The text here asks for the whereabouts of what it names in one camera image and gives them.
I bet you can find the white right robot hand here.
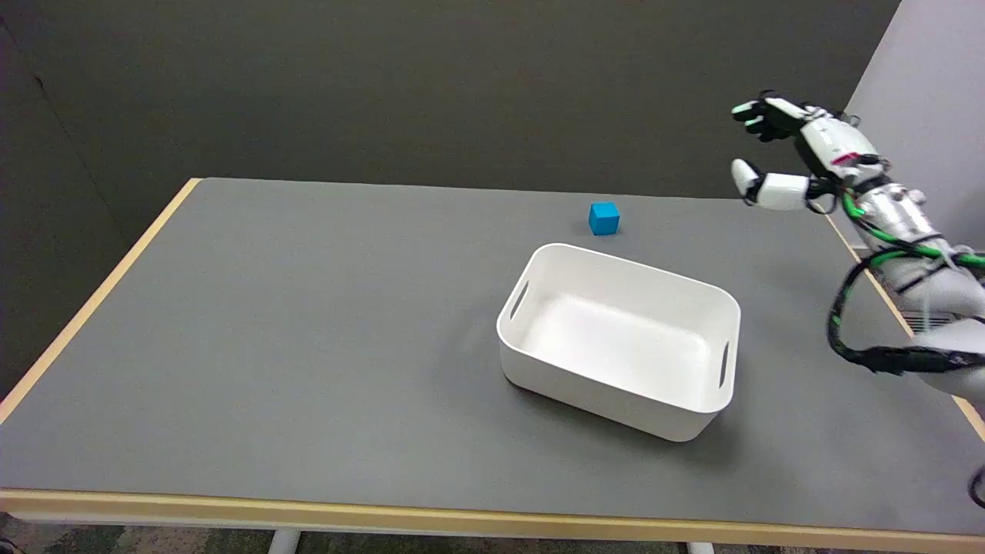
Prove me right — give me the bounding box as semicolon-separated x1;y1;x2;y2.
730;91;891;212

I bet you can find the white plastic bin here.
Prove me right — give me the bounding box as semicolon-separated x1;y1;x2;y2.
496;242;742;443

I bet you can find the black and green cable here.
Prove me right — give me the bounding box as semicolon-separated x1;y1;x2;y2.
827;192;985;376

